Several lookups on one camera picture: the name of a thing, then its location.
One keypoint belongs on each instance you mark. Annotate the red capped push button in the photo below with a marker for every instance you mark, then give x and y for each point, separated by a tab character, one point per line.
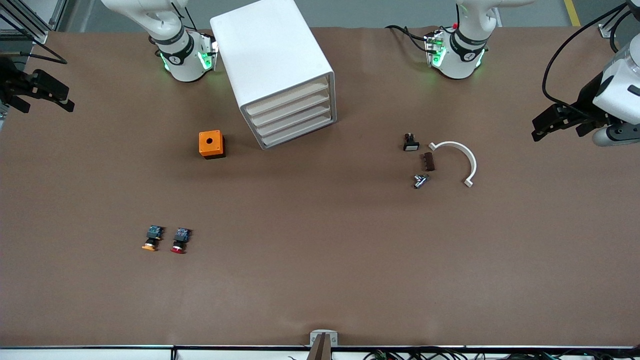
180	237

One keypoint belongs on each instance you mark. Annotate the dark brown ridged block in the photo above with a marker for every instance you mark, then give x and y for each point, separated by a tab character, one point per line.
428	162

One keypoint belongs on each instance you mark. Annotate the slanted aluminium frame profile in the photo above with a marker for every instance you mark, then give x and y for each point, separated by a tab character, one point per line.
608	31
40	37

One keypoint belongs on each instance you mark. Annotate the orange capped push button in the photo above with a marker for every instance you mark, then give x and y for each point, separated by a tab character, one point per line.
152	235

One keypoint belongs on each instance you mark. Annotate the white plastic drawer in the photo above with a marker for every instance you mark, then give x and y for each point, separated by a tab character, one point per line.
287	96
294	116
290	106
297	127

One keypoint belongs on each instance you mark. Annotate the silver metal fitting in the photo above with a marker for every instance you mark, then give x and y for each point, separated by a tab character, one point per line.
420	181

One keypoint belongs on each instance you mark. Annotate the right arm base connector plate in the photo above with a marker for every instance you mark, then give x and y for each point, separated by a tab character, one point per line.
207	50

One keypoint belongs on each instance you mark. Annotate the brown paper table cover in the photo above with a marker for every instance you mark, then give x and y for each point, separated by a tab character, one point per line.
320	280

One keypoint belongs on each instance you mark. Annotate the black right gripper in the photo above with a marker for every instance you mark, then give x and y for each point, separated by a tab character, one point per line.
11	81

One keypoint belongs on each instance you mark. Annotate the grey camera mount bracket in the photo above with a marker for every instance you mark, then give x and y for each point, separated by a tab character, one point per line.
332	335

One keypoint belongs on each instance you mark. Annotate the black switch with white face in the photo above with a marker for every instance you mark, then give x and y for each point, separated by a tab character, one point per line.
411	146

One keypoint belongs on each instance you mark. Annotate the left arm base connector plate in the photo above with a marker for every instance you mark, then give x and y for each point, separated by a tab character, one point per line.
435	47

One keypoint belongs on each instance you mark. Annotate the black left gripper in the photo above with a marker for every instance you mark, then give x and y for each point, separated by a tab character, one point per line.
588	100

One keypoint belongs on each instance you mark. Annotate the dark camera support post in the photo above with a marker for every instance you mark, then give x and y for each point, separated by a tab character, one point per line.
321	350

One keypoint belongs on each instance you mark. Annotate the upright aluminium frame profile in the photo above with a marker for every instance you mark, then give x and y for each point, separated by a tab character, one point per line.
57	12

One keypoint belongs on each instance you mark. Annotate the white black-edged table frame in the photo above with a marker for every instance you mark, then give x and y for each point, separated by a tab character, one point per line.
100	355

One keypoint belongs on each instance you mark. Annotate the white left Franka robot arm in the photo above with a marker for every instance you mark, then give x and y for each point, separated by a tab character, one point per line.
457	60

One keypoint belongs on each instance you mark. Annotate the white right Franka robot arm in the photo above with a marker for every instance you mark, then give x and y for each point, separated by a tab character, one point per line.
182	62

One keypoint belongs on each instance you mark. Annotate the white drawer cabinet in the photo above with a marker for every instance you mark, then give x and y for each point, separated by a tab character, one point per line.
270	50

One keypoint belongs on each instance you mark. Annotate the orange box with round hole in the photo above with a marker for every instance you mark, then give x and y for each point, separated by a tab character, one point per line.
210	142

